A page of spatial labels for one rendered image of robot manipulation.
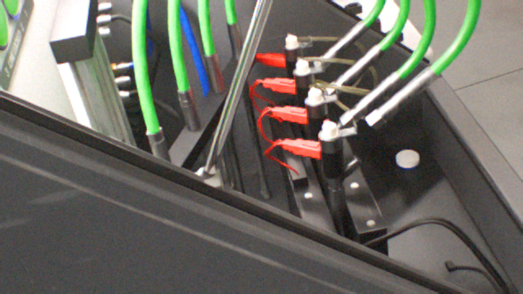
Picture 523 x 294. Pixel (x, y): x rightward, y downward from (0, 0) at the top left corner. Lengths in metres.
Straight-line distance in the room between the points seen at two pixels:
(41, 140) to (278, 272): 0.17
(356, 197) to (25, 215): 0.58
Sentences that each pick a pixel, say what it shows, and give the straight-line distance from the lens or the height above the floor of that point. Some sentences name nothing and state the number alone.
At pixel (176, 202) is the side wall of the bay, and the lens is 0.40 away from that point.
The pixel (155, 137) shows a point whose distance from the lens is 0.78.
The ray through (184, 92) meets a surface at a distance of 0.84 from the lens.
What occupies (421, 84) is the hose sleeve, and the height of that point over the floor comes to 1.15.
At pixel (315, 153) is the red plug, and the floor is 1.08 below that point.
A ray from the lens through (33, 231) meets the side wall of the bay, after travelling 0.41.
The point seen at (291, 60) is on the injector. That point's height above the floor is 1.08.
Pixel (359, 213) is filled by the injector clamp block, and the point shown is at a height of 0.98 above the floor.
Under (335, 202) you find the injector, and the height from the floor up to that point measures 1.00.
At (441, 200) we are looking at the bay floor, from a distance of 1.13.
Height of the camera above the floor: 1.58
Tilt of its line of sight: 36 degrees down
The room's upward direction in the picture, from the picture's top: 11 degrees counter-clockwise
